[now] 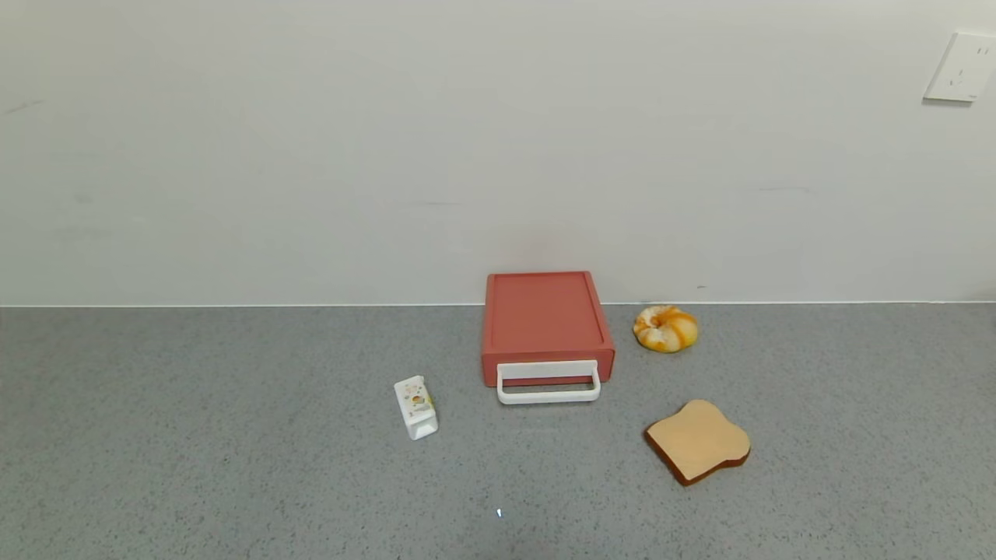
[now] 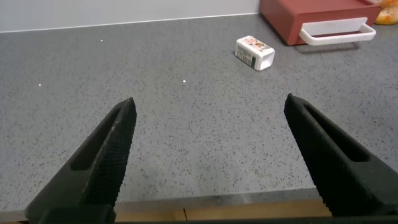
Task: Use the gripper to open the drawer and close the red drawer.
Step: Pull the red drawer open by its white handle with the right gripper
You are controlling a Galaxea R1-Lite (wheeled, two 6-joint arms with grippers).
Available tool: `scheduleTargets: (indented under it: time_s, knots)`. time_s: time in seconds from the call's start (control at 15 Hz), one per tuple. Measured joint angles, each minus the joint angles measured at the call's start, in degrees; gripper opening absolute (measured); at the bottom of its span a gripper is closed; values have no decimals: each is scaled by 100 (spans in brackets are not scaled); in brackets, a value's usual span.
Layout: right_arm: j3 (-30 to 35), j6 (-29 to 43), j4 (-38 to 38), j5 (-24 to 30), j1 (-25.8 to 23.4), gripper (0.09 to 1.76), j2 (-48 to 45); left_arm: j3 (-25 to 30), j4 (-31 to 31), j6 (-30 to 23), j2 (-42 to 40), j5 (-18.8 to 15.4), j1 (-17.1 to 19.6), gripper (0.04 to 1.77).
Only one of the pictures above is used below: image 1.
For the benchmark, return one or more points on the red drawer case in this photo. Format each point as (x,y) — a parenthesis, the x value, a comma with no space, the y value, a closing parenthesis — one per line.
(541,311)

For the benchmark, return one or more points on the small white milk carton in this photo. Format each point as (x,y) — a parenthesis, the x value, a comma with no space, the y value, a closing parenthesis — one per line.
(416,408)

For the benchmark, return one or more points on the orange white bagel bread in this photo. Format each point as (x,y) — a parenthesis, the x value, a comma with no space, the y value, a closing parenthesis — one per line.
(665,330)

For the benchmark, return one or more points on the toast bread slice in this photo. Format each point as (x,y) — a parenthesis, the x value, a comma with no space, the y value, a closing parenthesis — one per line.
(696,439)

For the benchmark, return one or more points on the white wall socket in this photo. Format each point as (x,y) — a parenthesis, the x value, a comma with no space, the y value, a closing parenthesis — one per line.
(961,68)

